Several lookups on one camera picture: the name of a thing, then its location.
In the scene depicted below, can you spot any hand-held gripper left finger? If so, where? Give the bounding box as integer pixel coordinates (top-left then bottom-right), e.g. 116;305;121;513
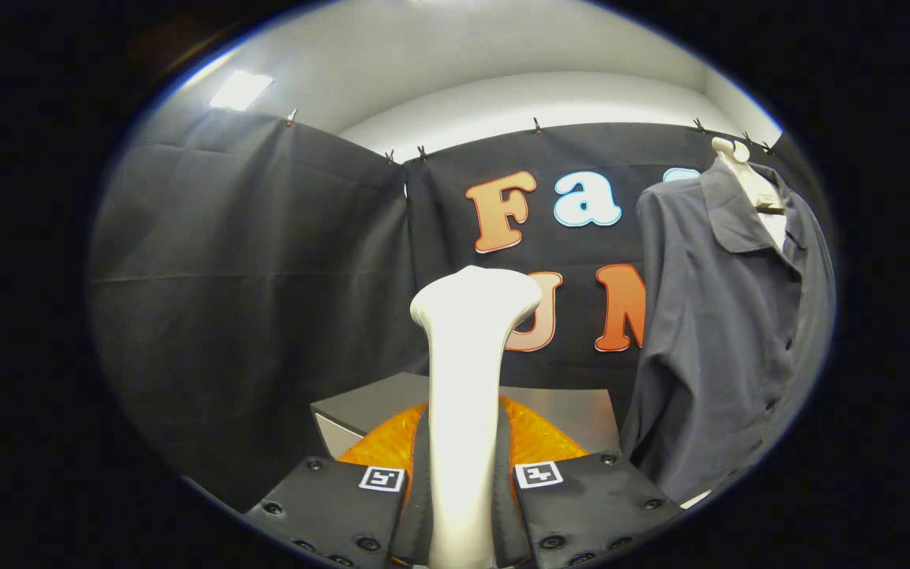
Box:
243;403;432;569

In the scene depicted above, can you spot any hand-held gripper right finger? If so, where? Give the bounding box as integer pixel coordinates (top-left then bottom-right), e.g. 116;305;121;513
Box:
494;395;685;569

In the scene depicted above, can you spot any white garment steamer head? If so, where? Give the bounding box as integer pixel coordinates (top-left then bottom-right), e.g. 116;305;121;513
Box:
410;265;543;569

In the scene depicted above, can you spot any grey button shirt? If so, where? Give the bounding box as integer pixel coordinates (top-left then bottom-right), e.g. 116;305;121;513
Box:
621;158;837;507

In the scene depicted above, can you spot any grey drawer cabinet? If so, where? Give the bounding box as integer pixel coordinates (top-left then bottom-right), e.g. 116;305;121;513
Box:
310;371;622;459

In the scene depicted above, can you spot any black backdrop cloth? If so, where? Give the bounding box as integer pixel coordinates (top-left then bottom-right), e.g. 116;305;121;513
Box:
88;107;819;514

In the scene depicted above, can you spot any row of black backdrop clips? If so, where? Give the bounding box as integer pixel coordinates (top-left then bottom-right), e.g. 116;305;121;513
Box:
285;109;776;165

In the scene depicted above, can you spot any small ceiling light panel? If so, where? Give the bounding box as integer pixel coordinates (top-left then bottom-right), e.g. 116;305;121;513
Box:
209;70;274;111

